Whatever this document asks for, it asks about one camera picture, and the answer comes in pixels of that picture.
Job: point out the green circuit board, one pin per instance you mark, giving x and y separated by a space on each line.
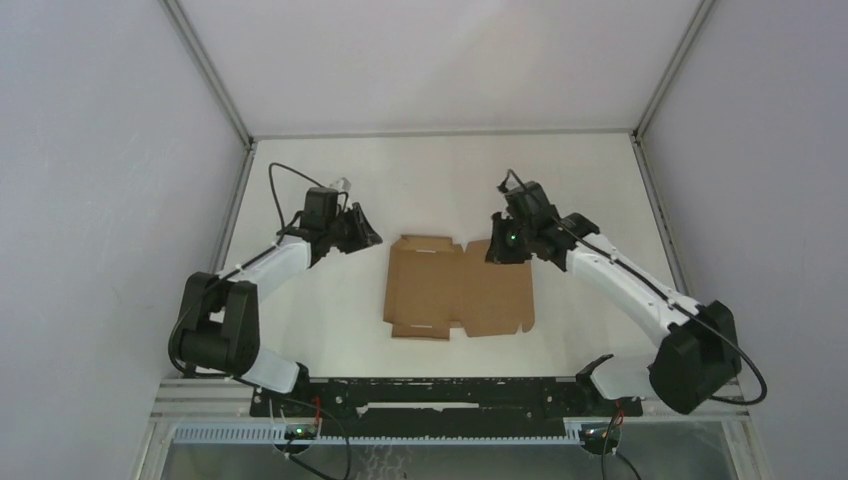
301 433
597 434

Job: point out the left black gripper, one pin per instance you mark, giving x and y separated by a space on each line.
365 236

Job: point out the left green circuit board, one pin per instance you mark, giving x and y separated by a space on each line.
301 433

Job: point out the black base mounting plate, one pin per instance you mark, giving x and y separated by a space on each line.
442 408

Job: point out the brown cardboard box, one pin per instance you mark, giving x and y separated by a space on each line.
435 285

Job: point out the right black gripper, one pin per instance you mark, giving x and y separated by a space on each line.
498 253

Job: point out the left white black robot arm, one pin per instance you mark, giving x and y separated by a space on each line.
218 324

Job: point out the right green circuit board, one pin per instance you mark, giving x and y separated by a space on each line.
597 434

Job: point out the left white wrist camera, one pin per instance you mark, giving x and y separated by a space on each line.
342 185

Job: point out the aluminium frame rail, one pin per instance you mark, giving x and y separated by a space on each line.
201 400

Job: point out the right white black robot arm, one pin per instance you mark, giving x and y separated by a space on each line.
695 351

